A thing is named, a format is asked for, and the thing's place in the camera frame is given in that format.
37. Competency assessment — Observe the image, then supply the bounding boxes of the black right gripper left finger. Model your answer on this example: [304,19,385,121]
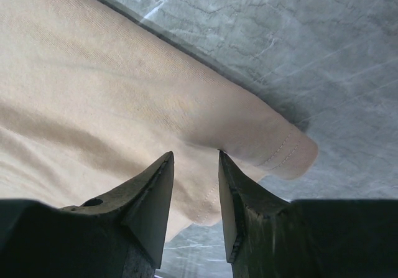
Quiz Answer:
[1,152,174,277]

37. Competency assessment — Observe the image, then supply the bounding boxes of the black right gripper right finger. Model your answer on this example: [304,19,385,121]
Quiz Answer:
[218,152,397,277]

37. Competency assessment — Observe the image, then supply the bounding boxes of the beige t-shirt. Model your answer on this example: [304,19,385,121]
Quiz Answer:
[1,0,318,241]

